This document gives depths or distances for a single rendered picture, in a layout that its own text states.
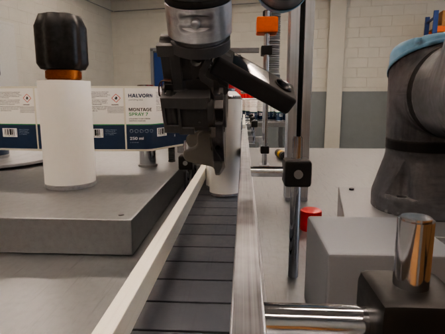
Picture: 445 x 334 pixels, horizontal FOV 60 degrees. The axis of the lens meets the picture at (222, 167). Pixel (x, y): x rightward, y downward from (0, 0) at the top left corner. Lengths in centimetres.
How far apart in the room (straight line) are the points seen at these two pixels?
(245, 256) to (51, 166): 57
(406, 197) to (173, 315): 38
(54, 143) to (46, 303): 33
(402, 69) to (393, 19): 797
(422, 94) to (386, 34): 799
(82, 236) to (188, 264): 21
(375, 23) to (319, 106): 186
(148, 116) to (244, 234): 71
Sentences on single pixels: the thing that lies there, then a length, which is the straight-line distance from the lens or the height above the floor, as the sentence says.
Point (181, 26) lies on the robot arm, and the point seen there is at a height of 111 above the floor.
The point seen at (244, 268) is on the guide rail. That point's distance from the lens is 18.
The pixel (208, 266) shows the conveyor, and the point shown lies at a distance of 38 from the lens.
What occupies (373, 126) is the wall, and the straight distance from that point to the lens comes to 838.
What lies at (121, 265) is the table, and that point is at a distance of 52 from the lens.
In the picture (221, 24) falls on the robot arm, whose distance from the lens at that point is 45.
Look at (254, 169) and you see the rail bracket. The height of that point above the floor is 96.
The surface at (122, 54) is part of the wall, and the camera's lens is 946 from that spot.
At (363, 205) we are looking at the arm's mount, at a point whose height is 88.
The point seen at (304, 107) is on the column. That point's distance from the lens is 79.
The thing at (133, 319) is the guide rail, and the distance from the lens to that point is 26.
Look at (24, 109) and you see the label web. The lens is 101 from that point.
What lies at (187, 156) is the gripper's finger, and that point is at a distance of 55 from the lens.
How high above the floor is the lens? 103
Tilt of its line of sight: 10 degrees down
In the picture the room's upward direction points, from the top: straight up
